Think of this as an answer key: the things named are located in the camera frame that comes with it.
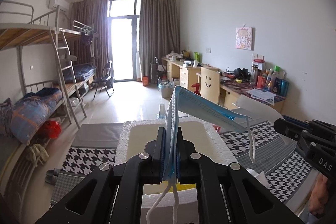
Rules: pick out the right brown curtain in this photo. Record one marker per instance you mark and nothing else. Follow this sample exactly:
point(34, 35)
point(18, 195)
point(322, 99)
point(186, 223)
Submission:
point(159, 31)

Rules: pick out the blue surgical face mask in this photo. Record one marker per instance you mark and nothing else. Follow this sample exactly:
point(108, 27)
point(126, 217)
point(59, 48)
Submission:
point(190, 103)

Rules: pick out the white spray bottle red trigger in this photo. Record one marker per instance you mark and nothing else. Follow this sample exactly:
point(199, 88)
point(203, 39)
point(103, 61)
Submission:
point(197, 88)

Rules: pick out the left brown curtain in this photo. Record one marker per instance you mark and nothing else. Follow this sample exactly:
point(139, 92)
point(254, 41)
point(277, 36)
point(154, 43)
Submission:
point(89, 17)

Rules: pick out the blue sanitizer bottle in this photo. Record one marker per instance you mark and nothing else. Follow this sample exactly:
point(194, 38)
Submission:
point(162, 111)

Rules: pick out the anime wall picture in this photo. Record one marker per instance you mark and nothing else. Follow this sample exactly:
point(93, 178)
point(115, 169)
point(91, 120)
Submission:
point(244, 38)

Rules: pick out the brown curtain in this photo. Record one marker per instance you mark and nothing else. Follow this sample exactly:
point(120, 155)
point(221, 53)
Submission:
point(159, 31)
point(89, 17)

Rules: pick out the wooden desk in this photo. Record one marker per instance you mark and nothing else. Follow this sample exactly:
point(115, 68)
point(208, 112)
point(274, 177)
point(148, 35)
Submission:
point(227, 91)

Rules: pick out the glass balcony door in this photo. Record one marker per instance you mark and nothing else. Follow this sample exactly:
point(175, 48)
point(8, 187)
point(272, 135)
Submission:
point(123, 23)

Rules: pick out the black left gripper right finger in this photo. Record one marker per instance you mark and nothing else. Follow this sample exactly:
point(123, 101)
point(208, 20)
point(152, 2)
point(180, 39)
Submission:
point(228, 193)

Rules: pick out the houndstooth tablecloth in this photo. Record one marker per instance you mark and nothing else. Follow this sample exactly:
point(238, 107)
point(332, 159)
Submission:
point(248, 170)

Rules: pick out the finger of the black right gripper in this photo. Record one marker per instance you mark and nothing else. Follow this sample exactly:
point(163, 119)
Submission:
point(292, 128)

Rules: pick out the white air conditioner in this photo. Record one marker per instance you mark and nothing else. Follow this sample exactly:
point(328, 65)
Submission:
point(62, 4)

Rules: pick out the red plastic bag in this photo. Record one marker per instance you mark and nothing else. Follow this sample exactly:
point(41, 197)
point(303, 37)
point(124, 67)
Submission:
point(50, 129)

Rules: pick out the person's right hand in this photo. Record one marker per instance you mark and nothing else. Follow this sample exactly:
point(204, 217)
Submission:
point(319, 195)

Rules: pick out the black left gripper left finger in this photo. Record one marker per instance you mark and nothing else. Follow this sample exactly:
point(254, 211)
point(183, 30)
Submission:
point(112, 194)

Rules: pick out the metal bunk bed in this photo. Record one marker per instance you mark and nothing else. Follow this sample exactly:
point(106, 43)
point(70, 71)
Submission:
point(36, 51)

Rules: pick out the blue plaid quilt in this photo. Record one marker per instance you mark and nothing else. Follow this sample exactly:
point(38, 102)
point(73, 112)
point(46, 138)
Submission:
point(21, 120)

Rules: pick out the papers on desk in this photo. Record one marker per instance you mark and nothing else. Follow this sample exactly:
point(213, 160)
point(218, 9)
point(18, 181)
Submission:
point(262, 95)

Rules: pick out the black folding chair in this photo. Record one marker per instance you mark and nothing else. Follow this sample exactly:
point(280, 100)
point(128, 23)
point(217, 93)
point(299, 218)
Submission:
point(105, 79)

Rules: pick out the teal bottle on desk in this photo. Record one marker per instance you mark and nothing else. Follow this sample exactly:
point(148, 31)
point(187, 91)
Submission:
point(284, 88)

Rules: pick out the wooden smiley face chair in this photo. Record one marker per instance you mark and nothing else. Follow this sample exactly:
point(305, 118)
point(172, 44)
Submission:
point(210, 85)

